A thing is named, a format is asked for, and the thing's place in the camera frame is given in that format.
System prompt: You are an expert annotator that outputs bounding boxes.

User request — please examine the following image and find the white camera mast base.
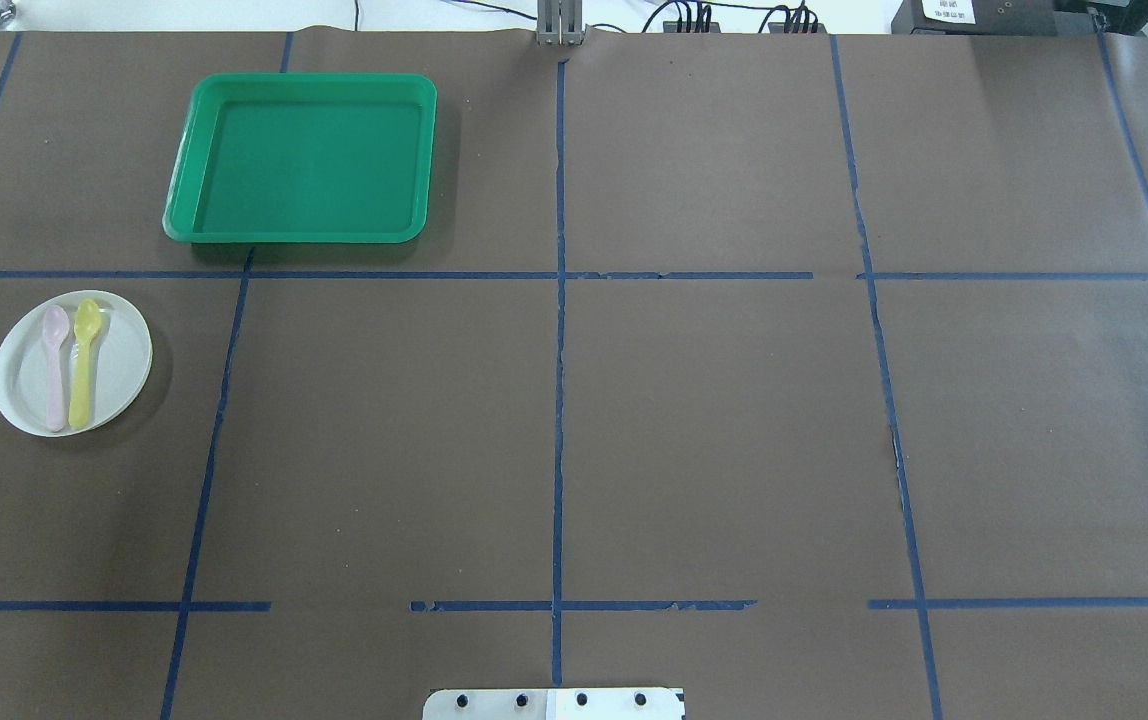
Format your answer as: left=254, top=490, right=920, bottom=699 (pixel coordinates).
left=422, top=687, right=687, bottom=719

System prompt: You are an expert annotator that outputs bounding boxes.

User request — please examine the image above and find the yellow plastic spoon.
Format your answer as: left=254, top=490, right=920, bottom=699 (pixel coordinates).
left=68, top=299, right=104, bottom=429

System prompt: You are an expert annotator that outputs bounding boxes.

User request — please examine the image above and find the black power strip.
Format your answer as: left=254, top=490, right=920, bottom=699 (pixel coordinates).
left=760, top=3, right=827, bottom=34
left=658, top=1, right=720, bottom=34

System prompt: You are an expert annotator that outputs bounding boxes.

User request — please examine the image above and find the aluminium frame post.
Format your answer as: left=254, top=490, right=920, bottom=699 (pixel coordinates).
left=536, top=0, right=587, bottom=46

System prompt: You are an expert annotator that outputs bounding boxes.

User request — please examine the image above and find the green plastic tray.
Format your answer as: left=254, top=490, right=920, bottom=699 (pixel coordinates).
left=161, top=73, right=439, bottom=245

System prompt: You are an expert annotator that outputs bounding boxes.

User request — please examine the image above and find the white round plate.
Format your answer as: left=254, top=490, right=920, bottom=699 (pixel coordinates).
left=0, top=291, right=153, bottom=438

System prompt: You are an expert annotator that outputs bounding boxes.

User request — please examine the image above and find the black box device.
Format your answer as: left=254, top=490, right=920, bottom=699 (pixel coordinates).
left=890, top=1, right=1095, bottom=37

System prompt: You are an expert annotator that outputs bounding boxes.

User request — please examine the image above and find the pink plastic spoon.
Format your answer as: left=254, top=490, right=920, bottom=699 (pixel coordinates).
left=42, top=304, right=71, bottom=433

